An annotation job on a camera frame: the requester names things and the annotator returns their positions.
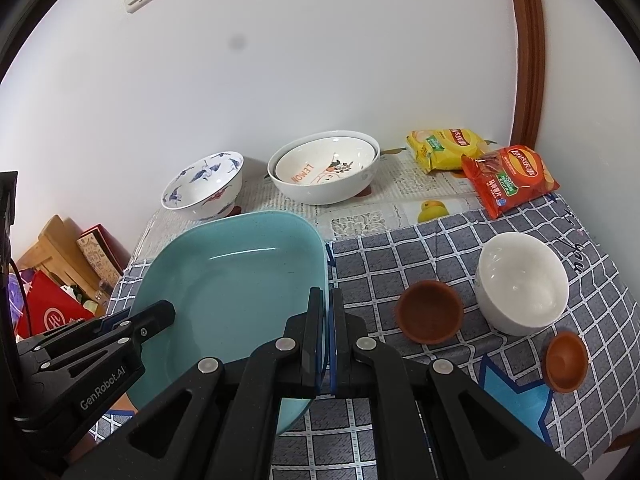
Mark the yellow chip bag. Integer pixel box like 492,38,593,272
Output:
405,128,498,175

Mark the small brown bowl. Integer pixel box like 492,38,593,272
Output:
544,331,589,392
396,280,465,345

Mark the patterned cardboard box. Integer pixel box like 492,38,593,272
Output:
76,225,132,291

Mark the grey checkered tablecloth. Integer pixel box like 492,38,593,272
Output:
95,192,640,480

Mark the blue patterned white bowl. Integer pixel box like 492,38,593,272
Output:
161,150,245,221

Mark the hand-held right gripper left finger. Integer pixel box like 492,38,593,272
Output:
62,287,328,480

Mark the brown wooden door frame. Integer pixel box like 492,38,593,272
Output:
505,0,546,153

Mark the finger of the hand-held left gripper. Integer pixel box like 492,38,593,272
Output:
20,310,132,356
42,300,177,376

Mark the plain white bowl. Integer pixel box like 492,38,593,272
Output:
475,232,570,336

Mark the teal plate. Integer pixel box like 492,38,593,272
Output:
121,210,331,436

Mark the large white bowl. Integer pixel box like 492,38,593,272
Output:
267,131,381,205

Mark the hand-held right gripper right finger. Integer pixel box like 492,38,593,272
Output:
330,287,586,480

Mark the orange print white bowl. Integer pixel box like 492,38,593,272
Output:
275,136,377,186

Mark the red chip bag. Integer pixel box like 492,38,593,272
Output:
460,145,560,220

